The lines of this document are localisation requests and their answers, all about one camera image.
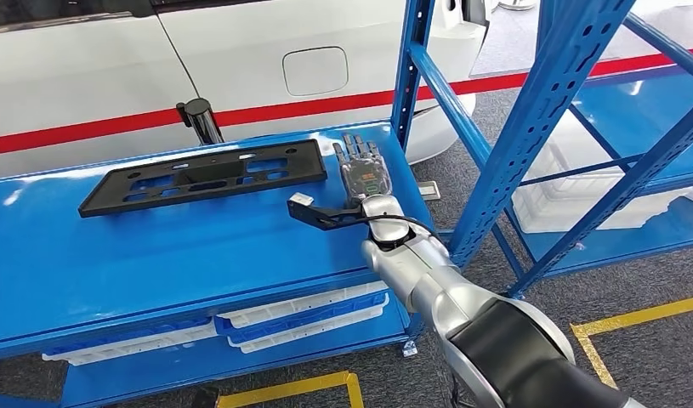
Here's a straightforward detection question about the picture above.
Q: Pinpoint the yellow floor tape square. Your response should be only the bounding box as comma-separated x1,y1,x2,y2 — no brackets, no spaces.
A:
216,371,365,408
570,294,693,389

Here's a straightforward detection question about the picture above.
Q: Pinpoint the black camera cable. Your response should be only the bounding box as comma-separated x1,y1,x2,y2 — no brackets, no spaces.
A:
323,213,443,243

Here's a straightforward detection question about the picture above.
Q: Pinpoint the metal floor plate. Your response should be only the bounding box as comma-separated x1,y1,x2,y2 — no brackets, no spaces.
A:
416,179,442,202

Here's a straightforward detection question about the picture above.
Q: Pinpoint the black camera bracket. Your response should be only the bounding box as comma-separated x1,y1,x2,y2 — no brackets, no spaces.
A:
287,200,364,232

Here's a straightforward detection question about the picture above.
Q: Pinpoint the red barrier belt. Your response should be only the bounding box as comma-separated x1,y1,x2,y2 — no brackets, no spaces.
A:
0,108,183,157
215,48,693,128

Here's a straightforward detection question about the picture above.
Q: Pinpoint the white car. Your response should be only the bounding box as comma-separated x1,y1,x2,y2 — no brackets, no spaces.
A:
0,0,492,181

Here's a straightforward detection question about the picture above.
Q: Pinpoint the blue metal shelf rack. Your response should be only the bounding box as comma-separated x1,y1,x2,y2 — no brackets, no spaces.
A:
0,0,634,408
492,0,693,299

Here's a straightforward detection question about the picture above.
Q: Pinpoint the black barrier post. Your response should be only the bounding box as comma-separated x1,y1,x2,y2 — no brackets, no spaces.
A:
175,98,226,146

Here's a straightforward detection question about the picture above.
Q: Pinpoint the large white plastic bin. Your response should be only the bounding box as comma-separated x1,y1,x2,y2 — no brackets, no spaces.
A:
512,110,693,235

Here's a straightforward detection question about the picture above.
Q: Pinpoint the black plastic plate frame part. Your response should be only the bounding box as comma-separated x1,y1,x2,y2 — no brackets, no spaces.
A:
78,139,328,219

